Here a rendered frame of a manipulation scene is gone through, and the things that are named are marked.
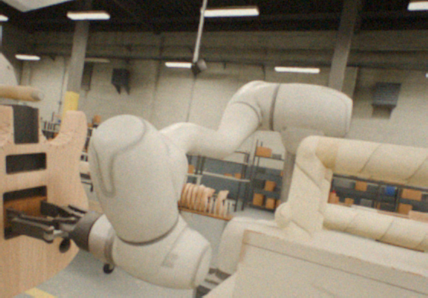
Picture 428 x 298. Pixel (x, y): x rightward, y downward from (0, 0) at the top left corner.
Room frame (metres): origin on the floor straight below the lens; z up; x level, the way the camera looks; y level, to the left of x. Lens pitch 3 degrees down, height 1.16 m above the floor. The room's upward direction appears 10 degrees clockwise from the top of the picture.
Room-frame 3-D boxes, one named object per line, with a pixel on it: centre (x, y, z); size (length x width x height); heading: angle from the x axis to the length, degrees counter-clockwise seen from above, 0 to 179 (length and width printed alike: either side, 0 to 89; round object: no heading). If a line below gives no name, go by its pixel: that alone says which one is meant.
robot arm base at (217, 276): (1.33, -0.17, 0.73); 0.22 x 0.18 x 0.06; 59
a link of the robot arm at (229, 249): (1.31, -0.20, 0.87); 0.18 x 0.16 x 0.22; 70
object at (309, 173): (0.35, -0.11, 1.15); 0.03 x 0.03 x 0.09
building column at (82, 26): (10.20, 4.46, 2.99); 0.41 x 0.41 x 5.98; 66
